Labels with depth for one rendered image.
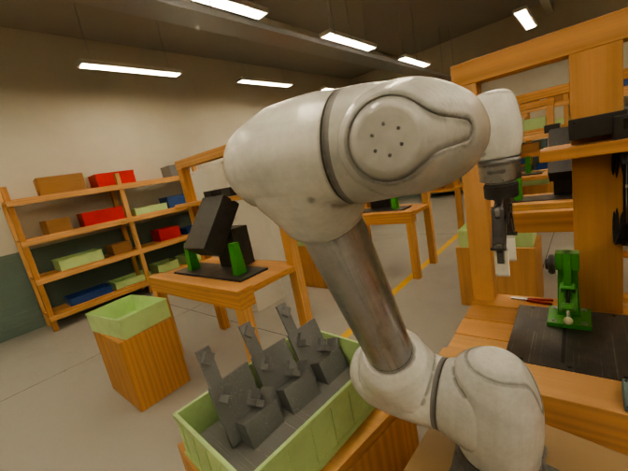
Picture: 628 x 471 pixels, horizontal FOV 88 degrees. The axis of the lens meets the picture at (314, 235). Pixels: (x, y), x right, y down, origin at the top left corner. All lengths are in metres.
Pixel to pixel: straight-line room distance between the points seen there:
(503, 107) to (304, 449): 0.99
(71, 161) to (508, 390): 6.89
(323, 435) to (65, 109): 6.80
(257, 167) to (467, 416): 0.60
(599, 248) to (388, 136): 1.41
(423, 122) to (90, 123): 7.12
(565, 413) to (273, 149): 1.08
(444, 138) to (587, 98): 1.28
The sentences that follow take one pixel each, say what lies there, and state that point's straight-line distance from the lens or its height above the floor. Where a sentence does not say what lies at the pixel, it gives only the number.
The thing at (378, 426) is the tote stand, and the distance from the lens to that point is 1.24.
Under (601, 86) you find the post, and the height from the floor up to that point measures 1.72.
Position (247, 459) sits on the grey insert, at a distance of 1.17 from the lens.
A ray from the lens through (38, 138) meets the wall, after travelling 7.04.
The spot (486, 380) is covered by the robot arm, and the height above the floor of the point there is 1.20.
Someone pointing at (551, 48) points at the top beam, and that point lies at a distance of 1.58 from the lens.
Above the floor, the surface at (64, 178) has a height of 2.21.
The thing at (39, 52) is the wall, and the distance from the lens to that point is 7.49.
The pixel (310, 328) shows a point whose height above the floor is 1.02.
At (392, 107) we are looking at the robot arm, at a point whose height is 1.67.
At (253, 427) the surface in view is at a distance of 1.17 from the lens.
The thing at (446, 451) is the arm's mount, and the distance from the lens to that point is 0.95.
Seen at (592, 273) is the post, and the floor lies 1.04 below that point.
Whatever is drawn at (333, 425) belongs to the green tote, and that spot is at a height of 0.88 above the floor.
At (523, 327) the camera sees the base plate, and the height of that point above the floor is 0.90.
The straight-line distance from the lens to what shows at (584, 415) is 1.22.
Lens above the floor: 1.63
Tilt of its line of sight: 11 degrees down
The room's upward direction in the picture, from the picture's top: 11 degrees counter-clockwise
